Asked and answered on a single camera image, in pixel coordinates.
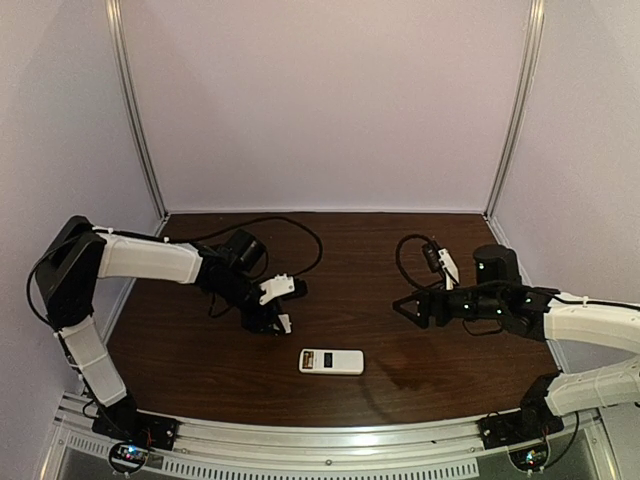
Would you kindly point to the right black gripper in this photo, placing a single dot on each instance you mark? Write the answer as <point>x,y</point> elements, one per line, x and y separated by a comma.
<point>429,301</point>

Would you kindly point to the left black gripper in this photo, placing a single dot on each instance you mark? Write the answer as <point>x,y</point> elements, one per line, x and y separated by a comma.
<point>264,318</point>

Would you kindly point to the grey battery compartment cover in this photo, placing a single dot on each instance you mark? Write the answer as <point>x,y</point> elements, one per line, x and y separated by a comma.
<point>286,323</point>

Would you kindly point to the white red remote control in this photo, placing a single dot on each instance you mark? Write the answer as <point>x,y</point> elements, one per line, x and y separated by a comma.
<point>336,362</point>

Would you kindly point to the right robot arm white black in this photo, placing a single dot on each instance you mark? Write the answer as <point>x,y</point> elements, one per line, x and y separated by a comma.
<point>535,313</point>

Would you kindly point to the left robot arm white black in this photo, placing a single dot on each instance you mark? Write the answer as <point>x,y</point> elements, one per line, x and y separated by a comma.
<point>82,253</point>

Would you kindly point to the right circuit board with LED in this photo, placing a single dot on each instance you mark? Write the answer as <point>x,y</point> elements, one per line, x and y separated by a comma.
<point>530,458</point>

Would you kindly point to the circuit board with led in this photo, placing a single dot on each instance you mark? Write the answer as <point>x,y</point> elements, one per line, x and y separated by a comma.
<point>127,458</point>
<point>530,458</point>

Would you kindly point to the left circuit board with LED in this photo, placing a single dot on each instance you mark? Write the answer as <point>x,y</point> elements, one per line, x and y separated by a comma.
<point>127,458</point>

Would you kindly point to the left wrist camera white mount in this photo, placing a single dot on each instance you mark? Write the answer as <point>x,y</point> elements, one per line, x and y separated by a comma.
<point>282,286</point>

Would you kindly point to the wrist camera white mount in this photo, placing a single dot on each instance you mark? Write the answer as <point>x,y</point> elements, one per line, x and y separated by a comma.
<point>440,261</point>
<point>282,286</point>

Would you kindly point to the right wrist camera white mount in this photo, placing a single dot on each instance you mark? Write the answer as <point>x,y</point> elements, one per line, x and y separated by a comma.
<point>440,261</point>

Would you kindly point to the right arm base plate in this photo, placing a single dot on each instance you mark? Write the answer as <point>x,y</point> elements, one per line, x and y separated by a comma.
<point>522,425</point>

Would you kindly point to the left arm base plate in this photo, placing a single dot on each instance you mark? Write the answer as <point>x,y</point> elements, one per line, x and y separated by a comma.
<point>141,429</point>

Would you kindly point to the left aluminium frame post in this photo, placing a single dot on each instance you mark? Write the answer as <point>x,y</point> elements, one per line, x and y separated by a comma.
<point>117,32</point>

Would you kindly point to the aluminium frame post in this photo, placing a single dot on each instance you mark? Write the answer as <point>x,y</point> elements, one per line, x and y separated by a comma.
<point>530,56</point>
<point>117,32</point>

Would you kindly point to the right aluminium frame post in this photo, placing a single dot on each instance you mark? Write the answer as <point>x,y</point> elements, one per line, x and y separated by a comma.
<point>530,56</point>

